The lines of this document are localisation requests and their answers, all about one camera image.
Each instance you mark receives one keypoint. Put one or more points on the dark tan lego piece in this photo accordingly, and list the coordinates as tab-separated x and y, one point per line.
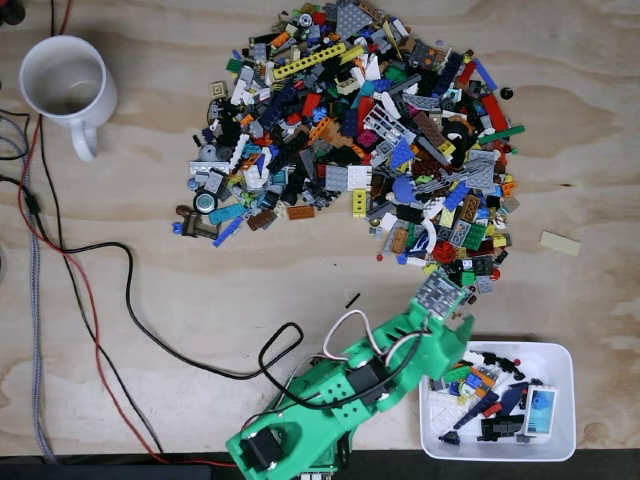
197	226

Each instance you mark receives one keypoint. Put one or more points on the orange lego plate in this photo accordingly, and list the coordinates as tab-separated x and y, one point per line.
483	376

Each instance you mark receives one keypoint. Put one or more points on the tan square lego tile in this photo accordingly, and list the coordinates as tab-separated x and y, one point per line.
218	90

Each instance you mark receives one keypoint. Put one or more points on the white square lego plate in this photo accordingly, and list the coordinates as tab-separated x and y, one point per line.
360	178

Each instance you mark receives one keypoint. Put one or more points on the magenta lego piece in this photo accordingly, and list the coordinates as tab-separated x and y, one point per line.
368	140

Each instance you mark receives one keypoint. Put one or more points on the white panel with blue print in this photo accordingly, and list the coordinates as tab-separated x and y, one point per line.
540	411

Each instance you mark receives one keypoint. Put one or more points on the lime yellow lego piece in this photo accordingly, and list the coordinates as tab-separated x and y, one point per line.
462	400

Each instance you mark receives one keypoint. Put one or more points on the small grey lego brick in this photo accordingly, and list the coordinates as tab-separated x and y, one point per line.
439	384

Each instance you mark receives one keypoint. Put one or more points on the yellow lego beam with holes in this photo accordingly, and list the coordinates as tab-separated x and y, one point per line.
310	61

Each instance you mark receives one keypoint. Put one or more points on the white ceramic mug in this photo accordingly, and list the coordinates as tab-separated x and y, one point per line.
95	102

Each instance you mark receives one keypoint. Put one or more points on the white lego arch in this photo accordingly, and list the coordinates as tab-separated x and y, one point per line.
431	231

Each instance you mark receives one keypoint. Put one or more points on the navy lego piece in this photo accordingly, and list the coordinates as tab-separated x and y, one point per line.
512	400

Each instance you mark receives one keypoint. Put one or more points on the grey square lego plate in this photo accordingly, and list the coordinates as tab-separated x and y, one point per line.
336	178

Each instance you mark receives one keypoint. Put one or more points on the small blue lego piece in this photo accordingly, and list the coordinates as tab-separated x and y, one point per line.
176	228

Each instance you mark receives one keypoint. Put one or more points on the black lego block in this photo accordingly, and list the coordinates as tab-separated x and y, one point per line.
500	428

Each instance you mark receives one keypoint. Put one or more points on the brown lego brick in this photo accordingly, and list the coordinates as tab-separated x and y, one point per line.
261	220

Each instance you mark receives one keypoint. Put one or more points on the tan lego plate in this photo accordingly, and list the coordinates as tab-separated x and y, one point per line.
560	243

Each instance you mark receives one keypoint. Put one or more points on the dark grey lego wedge plate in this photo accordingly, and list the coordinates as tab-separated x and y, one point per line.
352	17

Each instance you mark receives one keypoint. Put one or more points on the long navy lego wedge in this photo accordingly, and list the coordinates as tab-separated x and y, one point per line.
475	412

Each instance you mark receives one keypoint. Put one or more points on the small green lego brick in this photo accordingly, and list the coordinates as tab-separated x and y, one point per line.
468	278

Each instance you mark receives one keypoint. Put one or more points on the green camera circuit board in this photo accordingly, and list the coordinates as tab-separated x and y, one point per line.
439	294

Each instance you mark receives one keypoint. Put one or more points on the blue lego wedge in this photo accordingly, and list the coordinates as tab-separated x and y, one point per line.
401	158

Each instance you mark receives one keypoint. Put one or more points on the light grey lego lattice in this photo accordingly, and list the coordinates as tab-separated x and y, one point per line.
385	122

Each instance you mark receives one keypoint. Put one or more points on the black round lego piece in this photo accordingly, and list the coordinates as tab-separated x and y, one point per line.
506	93

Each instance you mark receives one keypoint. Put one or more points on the long light grey lego plate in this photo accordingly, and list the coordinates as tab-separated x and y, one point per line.
206	167

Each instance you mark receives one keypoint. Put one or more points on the long red lego brick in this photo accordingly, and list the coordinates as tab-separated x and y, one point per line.
493	111

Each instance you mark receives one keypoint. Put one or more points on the brown lego plate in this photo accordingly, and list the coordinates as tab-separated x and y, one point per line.
429	128

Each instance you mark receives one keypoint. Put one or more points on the small grey lego plate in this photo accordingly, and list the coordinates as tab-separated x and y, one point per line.
484	284

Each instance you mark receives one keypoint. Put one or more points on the long blue lego plate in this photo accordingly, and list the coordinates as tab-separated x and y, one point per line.
485	75

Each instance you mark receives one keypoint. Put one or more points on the red round lego stud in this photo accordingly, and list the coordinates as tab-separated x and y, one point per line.
495	273

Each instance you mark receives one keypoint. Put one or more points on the long green lego plate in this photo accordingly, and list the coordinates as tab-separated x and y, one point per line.
501	135

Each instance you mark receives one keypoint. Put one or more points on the grey lego dome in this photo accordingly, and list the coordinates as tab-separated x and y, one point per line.
206	152

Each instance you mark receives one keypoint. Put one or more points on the red round lego gear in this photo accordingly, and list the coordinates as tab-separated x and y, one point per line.
444	251

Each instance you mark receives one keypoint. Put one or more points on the narrow blue lego plate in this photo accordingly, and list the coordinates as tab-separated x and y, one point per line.
228	232

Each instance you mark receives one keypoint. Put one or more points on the yellow lego brick with holes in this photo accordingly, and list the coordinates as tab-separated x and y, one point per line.
359	204

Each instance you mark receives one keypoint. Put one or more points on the cyan lego plate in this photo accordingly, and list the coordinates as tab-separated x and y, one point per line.
223	214

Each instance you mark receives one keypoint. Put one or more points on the black lego bar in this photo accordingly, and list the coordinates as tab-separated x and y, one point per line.
352	300

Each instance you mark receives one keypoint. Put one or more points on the blue round lego dish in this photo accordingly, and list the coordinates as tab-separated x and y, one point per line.
402	192

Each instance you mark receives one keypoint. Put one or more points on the orange lego brick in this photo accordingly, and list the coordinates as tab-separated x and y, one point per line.
301	212

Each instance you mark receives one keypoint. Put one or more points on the large grey lego wedge plate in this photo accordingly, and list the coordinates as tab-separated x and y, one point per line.
477	167

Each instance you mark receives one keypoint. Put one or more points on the black round object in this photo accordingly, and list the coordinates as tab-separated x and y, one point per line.
9	11

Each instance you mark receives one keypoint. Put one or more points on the blue lego brick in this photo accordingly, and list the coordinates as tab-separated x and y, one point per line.
456	196

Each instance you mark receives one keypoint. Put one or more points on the white plastic bin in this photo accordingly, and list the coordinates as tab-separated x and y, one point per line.
565	400

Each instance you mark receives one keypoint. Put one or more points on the black lego wheel silver hub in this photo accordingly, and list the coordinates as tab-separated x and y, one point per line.
206	201

